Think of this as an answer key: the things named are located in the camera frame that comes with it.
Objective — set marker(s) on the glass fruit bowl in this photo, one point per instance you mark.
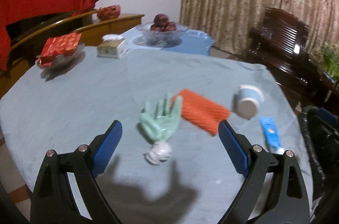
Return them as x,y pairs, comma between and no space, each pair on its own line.
156,39

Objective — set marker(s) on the blue wrapper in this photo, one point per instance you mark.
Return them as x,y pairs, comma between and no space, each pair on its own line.
271,135

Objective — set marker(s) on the wooden sideboard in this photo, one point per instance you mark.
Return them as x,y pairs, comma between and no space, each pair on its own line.
26,47

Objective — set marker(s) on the dark red fruit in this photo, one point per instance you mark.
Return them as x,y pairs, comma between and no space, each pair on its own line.
162,23

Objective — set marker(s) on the green potted plant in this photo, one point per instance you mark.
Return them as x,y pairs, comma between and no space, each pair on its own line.
329,52

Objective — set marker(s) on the blue white paper cup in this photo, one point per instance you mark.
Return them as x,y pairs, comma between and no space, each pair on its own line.
247,100

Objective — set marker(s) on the red basket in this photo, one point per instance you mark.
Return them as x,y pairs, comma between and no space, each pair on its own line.
109,13

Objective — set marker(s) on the blue side table cover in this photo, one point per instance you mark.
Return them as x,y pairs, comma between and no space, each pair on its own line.
191,42

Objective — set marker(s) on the clear glass plate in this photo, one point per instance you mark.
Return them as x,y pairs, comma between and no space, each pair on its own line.
62,62

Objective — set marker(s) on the orange foam net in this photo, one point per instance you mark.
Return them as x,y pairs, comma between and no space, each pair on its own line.
202,112

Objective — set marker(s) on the light blue tablecloth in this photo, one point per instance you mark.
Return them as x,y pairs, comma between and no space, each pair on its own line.
197,184

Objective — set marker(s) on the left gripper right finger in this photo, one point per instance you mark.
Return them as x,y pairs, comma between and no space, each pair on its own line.
273,190

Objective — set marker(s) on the dark wooden chair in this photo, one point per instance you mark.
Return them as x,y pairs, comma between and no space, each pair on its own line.
279,43

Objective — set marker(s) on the red snack packet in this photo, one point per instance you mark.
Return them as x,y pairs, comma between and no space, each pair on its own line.
65,45

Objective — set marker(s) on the tissue box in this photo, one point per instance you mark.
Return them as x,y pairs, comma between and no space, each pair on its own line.
112,46

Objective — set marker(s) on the green rubber glove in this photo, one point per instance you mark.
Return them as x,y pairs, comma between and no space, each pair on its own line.
161,122

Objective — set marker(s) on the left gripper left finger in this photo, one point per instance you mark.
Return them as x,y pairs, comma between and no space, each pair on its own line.
53,200

